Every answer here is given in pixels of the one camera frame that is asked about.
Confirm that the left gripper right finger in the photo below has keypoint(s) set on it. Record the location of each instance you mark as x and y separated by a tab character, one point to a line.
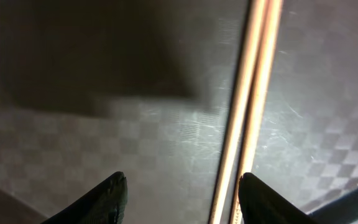
260	204

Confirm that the wooden chopstick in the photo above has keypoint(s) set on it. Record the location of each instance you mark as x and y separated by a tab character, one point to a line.
260	82
254	22

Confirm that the brown serving tray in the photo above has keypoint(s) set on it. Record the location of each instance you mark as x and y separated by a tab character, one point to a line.
88	88

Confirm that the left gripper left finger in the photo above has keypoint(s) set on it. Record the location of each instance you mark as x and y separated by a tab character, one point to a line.
105	204

